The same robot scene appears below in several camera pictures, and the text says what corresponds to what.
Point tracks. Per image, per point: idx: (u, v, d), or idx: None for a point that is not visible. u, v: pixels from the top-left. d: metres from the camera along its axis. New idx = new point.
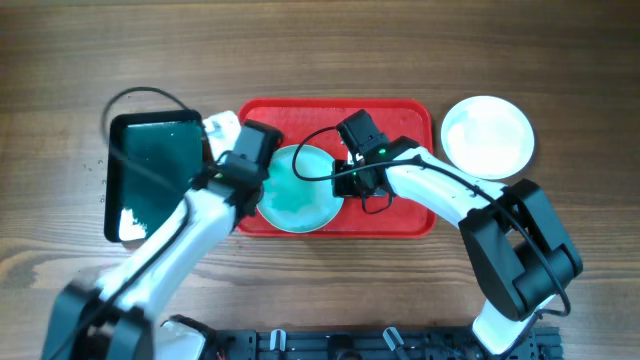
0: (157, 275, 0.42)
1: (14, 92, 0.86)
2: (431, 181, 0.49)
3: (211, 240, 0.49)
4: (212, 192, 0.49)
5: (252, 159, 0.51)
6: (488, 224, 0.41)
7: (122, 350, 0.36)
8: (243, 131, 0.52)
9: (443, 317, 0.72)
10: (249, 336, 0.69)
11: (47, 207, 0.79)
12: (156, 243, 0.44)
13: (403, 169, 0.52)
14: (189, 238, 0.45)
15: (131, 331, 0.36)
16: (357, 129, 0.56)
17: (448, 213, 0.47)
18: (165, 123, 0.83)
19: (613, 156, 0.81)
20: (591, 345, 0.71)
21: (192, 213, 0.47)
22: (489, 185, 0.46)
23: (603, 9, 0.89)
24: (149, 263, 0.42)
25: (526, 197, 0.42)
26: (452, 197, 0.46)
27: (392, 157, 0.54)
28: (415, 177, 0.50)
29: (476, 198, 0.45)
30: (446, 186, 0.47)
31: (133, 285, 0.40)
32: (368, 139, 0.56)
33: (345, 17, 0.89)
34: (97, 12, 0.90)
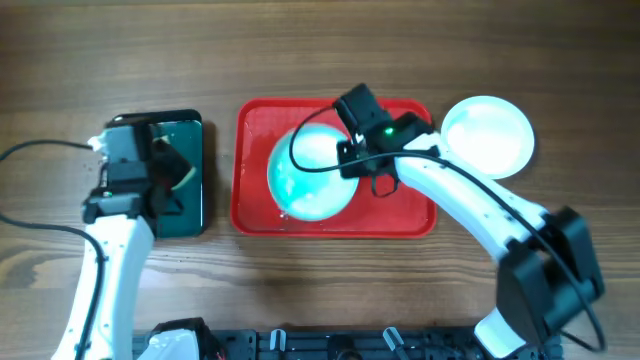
0: (103, 322, 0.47)
1: (13, 92, 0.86)
2: (458, 187, 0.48)
3: (142, 248, 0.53)
4: (111, 209, 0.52)
5: (132, 159, 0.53)
6: (530, 260, 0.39)
7: None
8: (108, 135, 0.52)
9: (442, 317, 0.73)
10: (249, 336, 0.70)
11: (47, 207, 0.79)
12: (83, 294, 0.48)
13: (420, 163, 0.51)
14: (111, 273, 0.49)
15: None
16: (359, 108, 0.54)
17: (474, 226, 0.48)
18: (164, 122, 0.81)
19: (613, 156, 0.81)
20: (591, 345, 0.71)
21: (102, 249, 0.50)
22: (528, 209, 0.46)
23: (603, 9, 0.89)
24: (89, 322, 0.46)
25: (570, 228, 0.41)
26: (484, 215, 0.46)
27: (398, 140, 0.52)
28: (436, 175, 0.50)
29: (514, 224, 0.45)
30: (477, 198, 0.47)
31: (87, 343, 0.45)
32: (369, 117, 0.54)
33: (345, 17, 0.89)
34: (97, 12, 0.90)
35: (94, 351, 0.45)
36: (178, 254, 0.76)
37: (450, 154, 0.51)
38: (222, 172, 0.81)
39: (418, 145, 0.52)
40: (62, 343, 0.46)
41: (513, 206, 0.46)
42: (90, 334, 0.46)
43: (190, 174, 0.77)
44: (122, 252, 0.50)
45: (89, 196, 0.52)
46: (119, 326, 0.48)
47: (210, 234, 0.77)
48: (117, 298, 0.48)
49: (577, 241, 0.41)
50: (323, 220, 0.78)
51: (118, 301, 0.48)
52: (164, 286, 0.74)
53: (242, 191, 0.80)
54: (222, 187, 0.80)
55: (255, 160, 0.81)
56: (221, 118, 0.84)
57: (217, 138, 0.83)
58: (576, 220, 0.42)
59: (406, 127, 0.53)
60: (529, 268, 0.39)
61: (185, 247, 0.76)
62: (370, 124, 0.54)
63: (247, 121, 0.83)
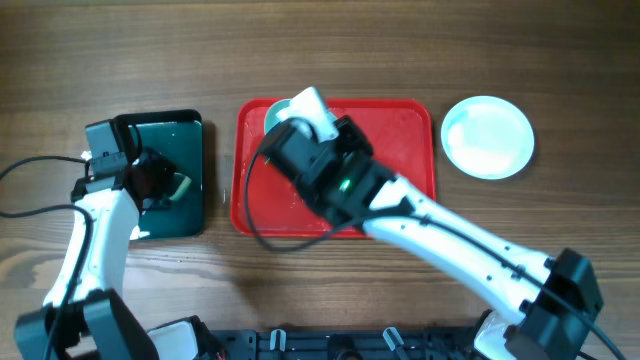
0: (93, 266, 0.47)
1: (14, 92, 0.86)
2: (448, 248, 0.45)
3: (129, 217, 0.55)
4: (95, 190, 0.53)
5: (114, 152, 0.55)
6: (548, 325, 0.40)
7: (100, 328, 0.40)
8: (90, 133, 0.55)
9: (443, 317, 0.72)
10: (249, 336, 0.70)
11: (47, 207, 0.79)
12: (73, 249, 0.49)
13: (397, 224, 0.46)
14: (100, 230, 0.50)
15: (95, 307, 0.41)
16: (295, 146, 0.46)
17: (479, 287, 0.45)
18: (165, 122, 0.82)
19: (613, 156, 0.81)
20: (591, 344, 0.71)
21: (90, 213, 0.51)
22: (531, 261, 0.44)
23: (603, 9, 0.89)
24: (79, 264, 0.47)
25: (575, 274, 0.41)
26: (488, 277, 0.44)
27: (355, 196, 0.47)
28: (419, 236, 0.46)
29: (521, 283, 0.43)
30: (473, 259, 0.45)
31: (77, 283, 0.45)
32: (310, 163, 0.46)
33: (345, 17, 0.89)
34: (97, 12, 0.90)
35: (84, 289, 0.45)
36: (178, 254, 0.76)
37: (423, 203, 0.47)
38: (222, 172, 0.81)
39: (382, 200, 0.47)
40: (54, 288, 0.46)
41: (514, 260, 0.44)
42: (81, 275, 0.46)
43: (184, 185, 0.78)
44: (108, 214, 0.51)
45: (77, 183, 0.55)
46: (110, 270, 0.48)
47: (210, 234, 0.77)
48: (107, 249, 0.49)
49: (585, 283, 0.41)
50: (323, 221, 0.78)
51: (108, 248, 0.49)
52: (164, 286, 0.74)
53: (242, 192, 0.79)
54: (222, 188, 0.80)
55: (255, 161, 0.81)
56: (221, 118, 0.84)
57: (217, 138, 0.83)
58: (578, 263, 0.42)
59: (363, 175, 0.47)
60: (546, 334, 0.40)
61: (185, 247, 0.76)
62: (315, 169, 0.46)
63: (247, 121, 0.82)
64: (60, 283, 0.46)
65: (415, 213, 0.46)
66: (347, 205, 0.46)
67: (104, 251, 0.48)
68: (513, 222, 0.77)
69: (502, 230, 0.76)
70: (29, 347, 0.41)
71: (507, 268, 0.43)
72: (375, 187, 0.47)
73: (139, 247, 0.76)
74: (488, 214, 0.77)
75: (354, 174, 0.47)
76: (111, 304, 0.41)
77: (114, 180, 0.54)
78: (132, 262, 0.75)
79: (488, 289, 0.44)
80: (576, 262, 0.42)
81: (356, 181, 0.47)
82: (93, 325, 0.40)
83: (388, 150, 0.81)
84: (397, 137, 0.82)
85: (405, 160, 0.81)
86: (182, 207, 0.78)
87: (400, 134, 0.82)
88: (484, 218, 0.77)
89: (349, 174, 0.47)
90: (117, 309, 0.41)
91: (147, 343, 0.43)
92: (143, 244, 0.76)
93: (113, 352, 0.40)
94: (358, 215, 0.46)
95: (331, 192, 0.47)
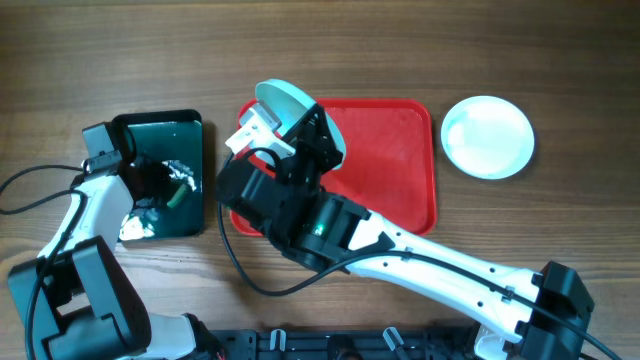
0: (84, 224, 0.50)
1: (14, 92, 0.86)
2: (435, 279, 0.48)
3: (124, 192, 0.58)
4: (91, 178, 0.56)
5: (109, 151, 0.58)
6: (547, 341, 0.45)
7: (88, 269, 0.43)
8: (86, 134, 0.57)
9: (443, 317, 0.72)
10: (249, 336, 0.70)
11: (47, 207, 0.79)
12: (69, 215, 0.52)
13: (382, 260, 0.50)
14: (94, 198, 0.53)
15: (84, 252, 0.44)
16: (262, 195, 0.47)
17: (472, 313, 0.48)
18: (165, 123, 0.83)
19: (613, 156, 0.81)
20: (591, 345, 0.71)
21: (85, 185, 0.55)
22: (517, 281, 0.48)
23: (603, 9, 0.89)
24: (72, 223, 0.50)
25: (561, 288, 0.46)
26: (479, 303, 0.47)
27: (330, 238, 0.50)
28: (405, 269, 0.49)
29: (511, 304, 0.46)
30: (459, 286, 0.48)
31: (68, 239, 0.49)
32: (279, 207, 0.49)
33: (345, 17, 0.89)
34: (97, 12, 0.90)
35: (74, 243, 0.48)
36: (178, 254, 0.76)
37: (402, 236, 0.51)
38: None
39: (359, 238, 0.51)
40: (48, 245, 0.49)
41: (502, 282, 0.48)
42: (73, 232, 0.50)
43: (180, 191, 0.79)
44: (101, 187, 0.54)
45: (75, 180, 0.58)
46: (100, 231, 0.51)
47: (210, 234, 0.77)
48: (101, 216, 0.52)
49: (574, 296, 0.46)
50: None
51: (100, 214, 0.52)
52: (164, 286, 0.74)
53: None
54: None
55: None
56: (220, 118, 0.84)
57: (217, 138, 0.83)
58: (562, 276, 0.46)
59: (336, 217, 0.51)
60: (546, 349, 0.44)
61: (185, 247, 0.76)
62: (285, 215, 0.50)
63: None
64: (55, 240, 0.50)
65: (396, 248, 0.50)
66: (324, 250, 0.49)
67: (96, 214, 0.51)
68: (513, 221, 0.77)
69: (502, 230, 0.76)
70: (19, 291, 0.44)
71: (495, 290, 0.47)
72: (349, 227, 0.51)
73: (139, 247, 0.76)
74: (488, 214, 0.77)
75: (325, 217, 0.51)
76: (97, 248, 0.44)
77: (108, 172, 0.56)
78: (132, 262, 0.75)
79: (481, 314, 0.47)
80: (560, 276, 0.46)
81: (327, 225, 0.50)
82: (80, 267, 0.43)
83: (388, 150, 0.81)
84: (397, 137, 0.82)
85: (405, 160, 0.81)
86: (182, 207, 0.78)
87: (400, 134, 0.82)
88: (484, 218, 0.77)
89: (318, 219, 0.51)
90: (103, 254, 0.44)
91: (134, 294, 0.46)
92: (143, 244, 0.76)
93: (98, 292, 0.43)
94: (338, 257, 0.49)
95: (306, 241, 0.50)
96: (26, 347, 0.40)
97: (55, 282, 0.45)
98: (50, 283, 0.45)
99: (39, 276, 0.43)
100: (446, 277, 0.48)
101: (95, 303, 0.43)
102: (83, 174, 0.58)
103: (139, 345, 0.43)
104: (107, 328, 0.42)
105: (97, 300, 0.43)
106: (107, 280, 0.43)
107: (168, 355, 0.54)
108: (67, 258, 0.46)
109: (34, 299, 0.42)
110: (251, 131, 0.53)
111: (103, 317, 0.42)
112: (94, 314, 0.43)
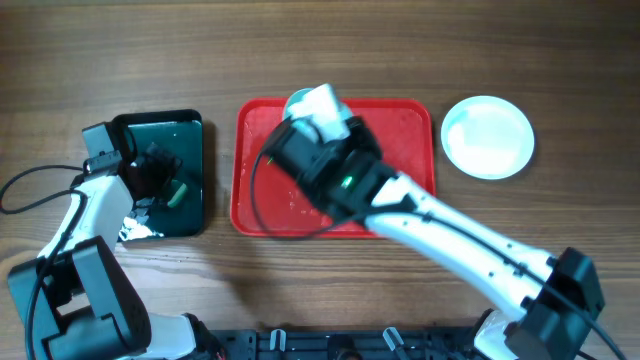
0: (84, 225, 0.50)
1: (14, 92, 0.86)
2: (452, 245, 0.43)
3: (125, 193, 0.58)
4: (91, 179, 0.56)
5: (109, 151, 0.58)
6: (548, 319, 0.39)
7: (87, 270, 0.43)
8: (86, 135, 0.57)
9: (443, 317, 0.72)
10: (249, 336, 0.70)
11: (47, 207, 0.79)
12: (69, 216, 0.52)
13: (398, 220, 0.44)
14: (94, 198, 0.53)
15: (84, 252, 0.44)
16: (295, 144, 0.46)
17: (481, 286, 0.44)
18: (165, 123, 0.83)
19: (613, 156, 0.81)
20: (591, 345, 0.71)
21: (86, 186, 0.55)
22: (532, 259, 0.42)
23: (603, 9, 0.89)
24: (72, 223, 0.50)
25: (575, 273, 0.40)
26: (490, 274, 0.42)
27: (359, 194, 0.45)
28: (421, 233, 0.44)
29: (523, 280, 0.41)
30: (474, 256, 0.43)
31: (68, 239, 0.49)
32: (312, 160, 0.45)
33: (345, 17, 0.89)
34: (97, 12, 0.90)
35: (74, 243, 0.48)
36: (178, 254, 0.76)
37: (426, 200, 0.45)
38: (222, 172, 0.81)
39: (385, 196, 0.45)
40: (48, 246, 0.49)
41: (516, 258, 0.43)
42: (73, 232, 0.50)
43: (180, 191, 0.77)
44: (101, 188, 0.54)
45: (75, 180, 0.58)
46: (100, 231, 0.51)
47: (210, 234, 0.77)
48: (101, 215, 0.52)
49: (587, 283, 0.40)
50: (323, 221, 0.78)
51: (100, 214, 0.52)
52: (164, 286, 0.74)
53: (242, 191, 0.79)
54: (222, 187, 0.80)
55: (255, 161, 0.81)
56: (220, 118, 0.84)
57: (217, 138, 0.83)
58: (578, 260, 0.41)
59: (364, 174, 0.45)
60: (548, 328, 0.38)
61: (185, 247, 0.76)
62: (320, 169, 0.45)
63: (247, 121, 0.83)
64: (54, 241, 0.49)
65: (418, 210, 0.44)
66: (349, 201, 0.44)
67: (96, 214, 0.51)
68: (514, 222, 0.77)
69: (502, 230, 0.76)
70: (19, 291, 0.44)
71: (509, 264, 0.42)
72: (378, 185, 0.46)
73: (139, 246, 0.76)
74: (488, 214, 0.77)
75: (355, 171, 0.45)
76: (97, 248, 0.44)
77: (108, 172, 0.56)
78: (132, 261, 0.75)
79: (489, 288, 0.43)
80: (578, 261, 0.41)
81: (358, 178, 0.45)
82: (79, 268, 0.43)
83: (388, 150, 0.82)
84: (397, 137, 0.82)
85: (405, 160, 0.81)
86: (182, 207, 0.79)
87: (400, 134, 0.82)
88: (484, 218, 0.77)
89: (350, 171, 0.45)
90: (103, 253, 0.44)
91: (134, 294, 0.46)
92: (143, 244, 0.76)
93: (98, 293, 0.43)
94: (360, 211, 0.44)
95: (333, 192, 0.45)
96: (26, 347, 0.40)
97: (55, 282, 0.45)
98: (50, 283, 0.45)
99: (39, 276, 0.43)
100: (458, 240, 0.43)
101: (95, 304, 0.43)
102: (83, 174, 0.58)
103: (139, 345, 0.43)
104: (107, 329, 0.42)
105: (97, 301, 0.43)
106: (107, 279, 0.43)
107: (168, 355, 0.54)
108: (67, 257, 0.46)
109: (34, 299, 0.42)
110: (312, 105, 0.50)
111: (103, 318, 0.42)
112: (94, 314, 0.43)
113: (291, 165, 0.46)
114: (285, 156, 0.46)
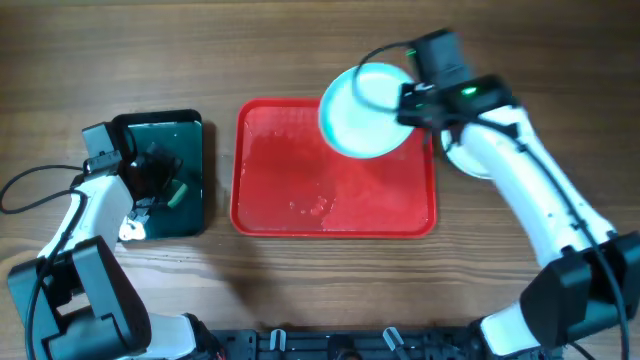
0: (84, 224, 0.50)
1: (14, 92, 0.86)
2: (529, 174, 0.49)
3: (125, 193, 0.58)
4: (91, 179, 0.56)
5: (109, 151, 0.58)
6: (581, 271, 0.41)
7: (88, 269, 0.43)
8: (86, 135, 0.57)
9: (443, 317, 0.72)
10: (249, 336, 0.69)
11: (47, 206, 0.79)
12: (69, 216, 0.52)
13: (495, 138, 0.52)
14: (93, 198, 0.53)
15: (84, 252, 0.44)
16: (439, 53, 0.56)
17: (534, 221, 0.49)
18: (165, 123, 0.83)
19: (613, 156, 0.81)
20: (590, 344, 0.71)
21: (86, 185, 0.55)
22: (595, 223, 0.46)
23: (603, 9, 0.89)
24: (72, 223, 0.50)
25: (626, 252, 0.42)
26: (548, 213, 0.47)
27: (475, 103, 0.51)
28: (508, 155, 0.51)
29: (574, 232, 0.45)
30: (546, 191, 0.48)
31: (69, 238, 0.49)
32: (445, 67, 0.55)
33: (345, 17, 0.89)
34: (97, 12, 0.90)
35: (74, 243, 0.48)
36: (178, 254, 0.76)
37: (528, 137, 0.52)
38: (222, 172, 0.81)
39: (498, 115, 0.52)
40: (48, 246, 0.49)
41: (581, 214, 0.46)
42: (73, 232, 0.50)
43: (180, 191, 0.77)
44: (101, 188, 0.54)
45: (75, 180, 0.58)
46: (100, 231, 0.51)
47: (210, 234, 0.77)
48: (101, 215, 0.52)
49: (633, 267, 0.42)
50: (323, 220, 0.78)
51: (100, 214, 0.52)
52: (164, 286, 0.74)
53: (242, 191, 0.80)
54: (222, 187, 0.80)
55: (255, 161, 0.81)
56: (220, 118, 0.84)
57: (217, 138, 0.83)
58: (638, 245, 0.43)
59: (489, 91, 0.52)
60: (577, 277, 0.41)
61: (185, 247, 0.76)
62: (447, 78, 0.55)
63: (247, 121, 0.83)
64: (55, 241, 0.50)
65: (518, 139, 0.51)
66: (460, 105, 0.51)
67: (96, 214, 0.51)
68: (513, 221, 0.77)
69: (502, 230, 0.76)
70: (19, 292, 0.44)
71: (571, 215, 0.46)
72: (493, 105, 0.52)
73: (139, 246, 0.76)
74: (488, 214, 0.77)
75: (483, 85, 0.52)
76: (97, 248, 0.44)
77: (108, 172, 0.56)
78: (132, 262, 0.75)
79: (542, 224, 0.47)
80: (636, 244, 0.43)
81: (482, 93, 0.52)
82: (80, 267, 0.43)
83: None
84: None
85: (406, 160, 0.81)
86: (182, 207, 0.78)
87: None
88: (484, 218, 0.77)
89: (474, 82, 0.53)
90: (103, 253, 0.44)
91: (134, 294, 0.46)
92: (143, 244, 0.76)
93: (98, 293, 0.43)
94: (468, 115, 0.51)
95: (454, 96, 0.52)
96: (26, 348, 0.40)
97: (55, 282, 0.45)
98: (50, 283, 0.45)
99: (39, 277, 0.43)
100: (536, 176, 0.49)
101: (95, 304, 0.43)
102: (83, 174, 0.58)
103: (139, 345, 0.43)
104: (107, 329, 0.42)
105: (97, 301, 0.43)
106: (107, 279, 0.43)
107: (168, 355, 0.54)
108: (67, 258, 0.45)
109: (34, 299, 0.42)
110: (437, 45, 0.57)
111: (103, 318, 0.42)
112: (94, 315, 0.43)
113: (426, 66, 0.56)
114: (423, 58, 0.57)
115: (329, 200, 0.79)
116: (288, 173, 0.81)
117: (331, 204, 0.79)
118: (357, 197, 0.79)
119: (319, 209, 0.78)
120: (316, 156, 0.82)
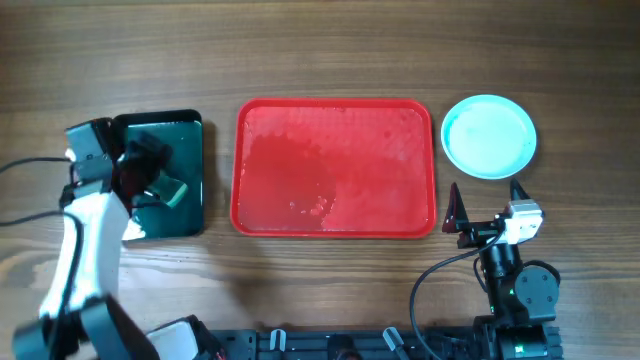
0: (85, 268, 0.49)
1: (14, 92, 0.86)
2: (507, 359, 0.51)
3: (121, 221, 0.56)
4: (81, 196, 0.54)
5: (97, 154, 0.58)
6: None
7: (97, 332, 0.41)
8: (72, 137, 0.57)
9: (442, 317, 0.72)
10: (249, 336, 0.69)
11: (48, 206, 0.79)
12: (69, 254, 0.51)
13: None
14: (92, 235, 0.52)
15: (94, 312, 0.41)
16: (523, 287, 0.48)
17: None
18: (165, 123, 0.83)
19: (613, 156, 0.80)
20: (590, 344, 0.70)
21: (81, 219, 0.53)
22: None
23: (602, 10, 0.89)
24: (74, 270, 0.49)
25: None
26: None
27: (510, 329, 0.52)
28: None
29: None
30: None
31: (73, 290, 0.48)
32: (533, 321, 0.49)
33: (345, 18, 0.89)
34: (98, 12, 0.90)
35: (79, 294, 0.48)
36: (178, 254, 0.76)
37: None
38: (222, 172, 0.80)
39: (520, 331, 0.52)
40: (53, 293, 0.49)
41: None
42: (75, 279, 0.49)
43: (180, 191, 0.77)
44: (97, 220, 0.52)
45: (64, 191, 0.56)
46: (103, 268, 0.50)
47: (210, 234, 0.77)
48: (99, 251, 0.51)
49: None
50: (323, 220, 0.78)
51: (101, 250, 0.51)
52: (164, 286, 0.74)
53: (242, 191, 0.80)
54: (222, 187, 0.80)
55: (255, 161, 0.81)
56: (220, 118, 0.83)
57: (217, 138, 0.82)
58: None
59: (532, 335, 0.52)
60: None
61: (185, 247, 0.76)
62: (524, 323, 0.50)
63: (246, 121, 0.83)
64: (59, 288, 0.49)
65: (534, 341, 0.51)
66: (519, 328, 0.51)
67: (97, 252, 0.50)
68: None
69: None
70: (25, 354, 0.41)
71: None
72: (524, 331, 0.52)
73: (139, 247, 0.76)
74: (489, 214, 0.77)
75: (520, 333, 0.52)
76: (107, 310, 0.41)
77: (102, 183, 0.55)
78: (132, 262, 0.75)
79: None
80: None
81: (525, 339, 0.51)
82: (90, 330, 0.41)
83: (388, 150, 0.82)
84: (397, 137, 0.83)
85: (405, 160, 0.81)
86: (182, 207, 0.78)
87: (400, 134, 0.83)
88: (485, 217, 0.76)
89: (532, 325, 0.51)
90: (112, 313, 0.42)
91: (146, 345, 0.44)
92: (143, 244, 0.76)
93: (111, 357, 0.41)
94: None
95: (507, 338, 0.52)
96: None
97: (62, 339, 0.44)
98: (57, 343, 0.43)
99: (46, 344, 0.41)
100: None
101: None
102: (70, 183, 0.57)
103: None
104: None
105: None
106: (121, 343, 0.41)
107: None
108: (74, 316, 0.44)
109: None
110: (517, 227, 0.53)
111: None
112: None
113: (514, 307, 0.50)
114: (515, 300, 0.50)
115: (329, 200, 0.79)
116: (287, 173, 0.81)
117: (331, 204, 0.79)
118: (358, 195, 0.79)
119: (319, 209, 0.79)
120: (316, 156, 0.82)
